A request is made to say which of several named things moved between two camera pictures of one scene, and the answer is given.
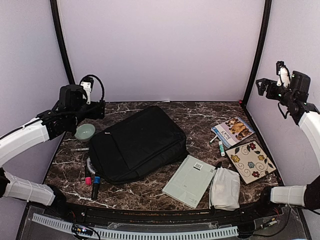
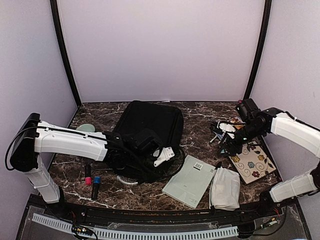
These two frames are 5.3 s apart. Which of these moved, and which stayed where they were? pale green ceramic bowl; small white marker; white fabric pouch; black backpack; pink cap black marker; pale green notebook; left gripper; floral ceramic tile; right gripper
Moved: left gripper; right gripper; black backpack
Stayed: small white marker; floral ceramic tile; pink cap black marker; pale green notebook; pale green ceramic bowl; white fabric pouch
